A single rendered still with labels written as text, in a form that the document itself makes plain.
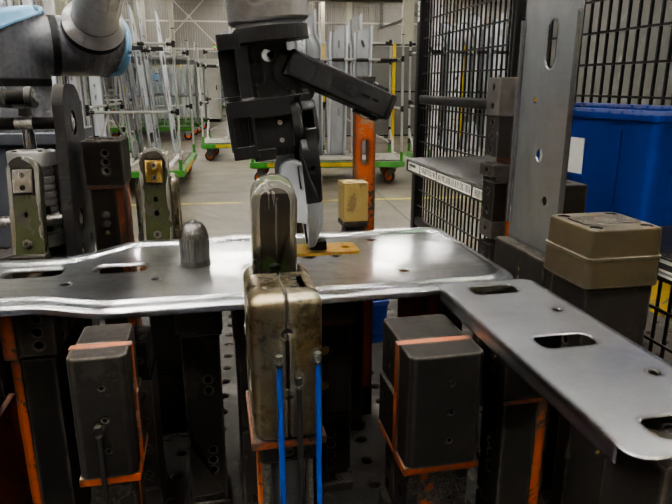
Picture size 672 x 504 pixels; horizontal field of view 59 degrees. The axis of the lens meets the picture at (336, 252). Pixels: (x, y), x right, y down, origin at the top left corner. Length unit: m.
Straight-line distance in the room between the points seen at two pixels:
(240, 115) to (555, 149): 0.35
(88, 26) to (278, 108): 0.75
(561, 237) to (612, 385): 0.24
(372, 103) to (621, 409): 0.35
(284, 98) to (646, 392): 0.37
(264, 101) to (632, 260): 0.37
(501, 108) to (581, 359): 0.48
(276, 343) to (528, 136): 0.44
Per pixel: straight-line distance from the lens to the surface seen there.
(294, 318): 0.43
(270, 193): 0.47
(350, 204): 0.78
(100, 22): 1.25
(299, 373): 0.44
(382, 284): 0.59
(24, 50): 1.31
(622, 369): 0.46
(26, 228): 0.81
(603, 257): 0.61
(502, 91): 0.87
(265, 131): 0.56
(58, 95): 0.82
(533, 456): 0.59
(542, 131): 0.73
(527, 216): 0.76
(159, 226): 0.80
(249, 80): 0.57
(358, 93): 0.59
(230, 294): 0.57
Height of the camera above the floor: 1.19
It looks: 16 degrees down
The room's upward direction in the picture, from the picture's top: straight up
